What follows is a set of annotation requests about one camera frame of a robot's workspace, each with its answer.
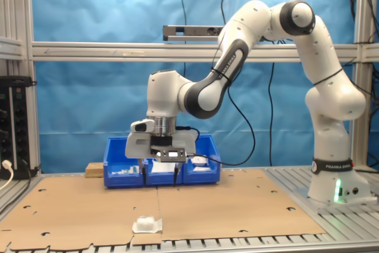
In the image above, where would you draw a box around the clear bag gauze packet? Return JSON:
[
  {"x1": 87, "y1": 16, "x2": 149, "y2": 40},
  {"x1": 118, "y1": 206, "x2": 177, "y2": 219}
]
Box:
[{"x1": 131, "y1": 214, "x2": 163, "y2": 234}]

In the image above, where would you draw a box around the grey black power strip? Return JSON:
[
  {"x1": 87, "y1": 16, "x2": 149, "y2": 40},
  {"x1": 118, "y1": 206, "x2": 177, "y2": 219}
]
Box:
[{"x1": 162, "y1": 24, "x2": 225, "y2": 43}]

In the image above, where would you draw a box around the white plug with cable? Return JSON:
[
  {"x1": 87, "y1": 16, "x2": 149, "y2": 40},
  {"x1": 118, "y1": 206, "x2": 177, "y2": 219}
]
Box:
[{"x1": 0, "y1": 159, "x2": 15, "y2": 192}]

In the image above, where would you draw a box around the white face mask stack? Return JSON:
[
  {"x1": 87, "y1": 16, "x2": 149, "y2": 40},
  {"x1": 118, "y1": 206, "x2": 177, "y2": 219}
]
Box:
[{"x1": 151, "y1": 158, "x2": 176, "y2": 174}]

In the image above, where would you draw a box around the aluminium frame post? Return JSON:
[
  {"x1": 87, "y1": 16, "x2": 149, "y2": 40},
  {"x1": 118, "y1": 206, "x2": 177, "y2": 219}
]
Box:
[
  {"x1": 352, "y1": 0, "x2": 379, "y2": 174},
  {"x1": 0, "y1": 0, "x2": 41, "y2": 174}
]

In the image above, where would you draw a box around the long aluminium frame beam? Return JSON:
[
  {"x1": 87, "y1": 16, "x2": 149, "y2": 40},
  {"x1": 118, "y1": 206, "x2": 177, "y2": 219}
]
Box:
[{"x1": 31, "y1": 41, "x2": 379, "y2": 63}]

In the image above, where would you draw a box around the black camera cable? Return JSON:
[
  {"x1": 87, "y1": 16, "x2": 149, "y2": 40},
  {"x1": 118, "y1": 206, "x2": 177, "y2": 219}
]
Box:
[{"x1": 188, "y1": 66, "x2": 257, "y2": 167}]

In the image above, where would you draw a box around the OSB wood board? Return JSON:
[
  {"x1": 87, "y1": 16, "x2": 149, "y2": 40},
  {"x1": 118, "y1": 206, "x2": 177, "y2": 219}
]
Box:
[{"x1": 85, "y1": 162, "x2": 105, "y2": 179}]

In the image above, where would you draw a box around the blue plastic bin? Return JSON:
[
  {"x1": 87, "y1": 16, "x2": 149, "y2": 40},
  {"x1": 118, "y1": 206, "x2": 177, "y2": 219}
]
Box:
[
  {"x1": 103, "y1": 136, "x2": 146, "y2": 188},
  {"x1": 178, "y1": 134, "x2": 222, "y2": 185},
  {"x1": 143, "y1": 135, "x2": 182, "y2": 185}
]

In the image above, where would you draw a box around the brown cardboard sheet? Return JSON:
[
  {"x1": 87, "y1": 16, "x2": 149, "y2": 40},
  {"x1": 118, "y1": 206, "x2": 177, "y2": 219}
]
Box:
[{"x1": 0, "y1": 168, "x2": 326, "y2": 251}]

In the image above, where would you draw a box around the black grey wrist camera box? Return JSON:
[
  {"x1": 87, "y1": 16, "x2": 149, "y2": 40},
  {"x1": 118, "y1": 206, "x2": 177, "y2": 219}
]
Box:
[{"x1": 150, "y1": 136, "x2": 189, "y2": 164}]

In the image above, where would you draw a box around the black wall cable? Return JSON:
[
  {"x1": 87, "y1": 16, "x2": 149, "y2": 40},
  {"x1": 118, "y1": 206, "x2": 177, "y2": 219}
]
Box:
[{"x1": 268, "y1": 62, "x2": 275, "y2": 167}]

